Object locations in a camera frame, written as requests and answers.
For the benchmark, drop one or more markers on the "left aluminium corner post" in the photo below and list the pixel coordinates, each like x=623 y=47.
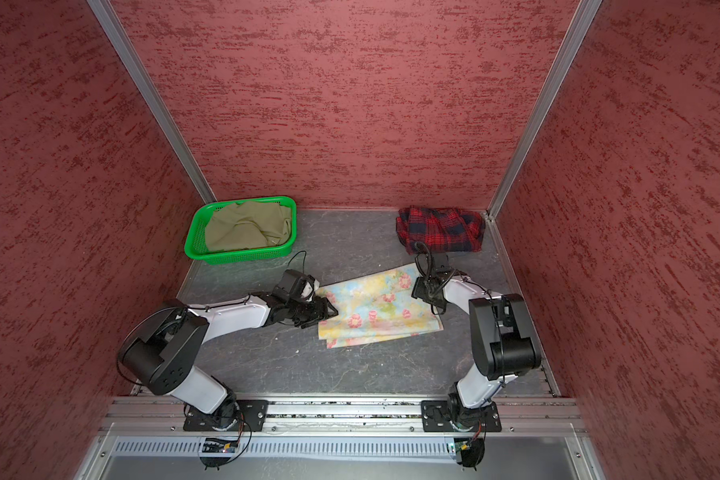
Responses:
x=115 y=32

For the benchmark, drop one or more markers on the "green plastic basket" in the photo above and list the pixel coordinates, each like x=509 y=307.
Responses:
x=195 y=247

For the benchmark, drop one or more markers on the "right aluminium corner post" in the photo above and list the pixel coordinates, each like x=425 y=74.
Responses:
x=581 y=22

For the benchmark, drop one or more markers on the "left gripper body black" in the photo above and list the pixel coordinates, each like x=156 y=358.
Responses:
x=308 y=312

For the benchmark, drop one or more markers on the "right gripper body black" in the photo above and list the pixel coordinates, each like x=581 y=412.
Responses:
x=422 y=289

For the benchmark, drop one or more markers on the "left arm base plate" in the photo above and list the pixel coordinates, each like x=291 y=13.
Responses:
x=249 y=414

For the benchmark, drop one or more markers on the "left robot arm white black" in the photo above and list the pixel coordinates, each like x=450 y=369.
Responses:
x=161 y=351

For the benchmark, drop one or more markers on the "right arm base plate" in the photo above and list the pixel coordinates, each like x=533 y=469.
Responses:
x=450 y=416

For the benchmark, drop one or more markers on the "red plaid skirt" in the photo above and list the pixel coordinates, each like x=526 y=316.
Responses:
x=440 y=230

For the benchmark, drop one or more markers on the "aluminium front rail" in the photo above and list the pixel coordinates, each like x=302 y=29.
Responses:
x=351 y=416

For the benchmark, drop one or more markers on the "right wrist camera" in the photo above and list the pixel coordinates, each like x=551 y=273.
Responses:
x=432 y=264

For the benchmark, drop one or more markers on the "aluminium corner post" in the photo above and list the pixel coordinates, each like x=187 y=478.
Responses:
x=581 y=22
x=115 y=32

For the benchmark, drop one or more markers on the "pastel floral skirt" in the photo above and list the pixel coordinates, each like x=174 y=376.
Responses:
x=376 y=308

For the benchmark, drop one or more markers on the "olive green garment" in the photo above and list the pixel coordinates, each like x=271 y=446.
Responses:
x=249 y=225

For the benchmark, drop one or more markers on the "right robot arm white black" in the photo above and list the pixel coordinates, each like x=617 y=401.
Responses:
x=503 y=347

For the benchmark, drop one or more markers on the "slotted cable duct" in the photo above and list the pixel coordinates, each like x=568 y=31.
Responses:
x=404 y=448

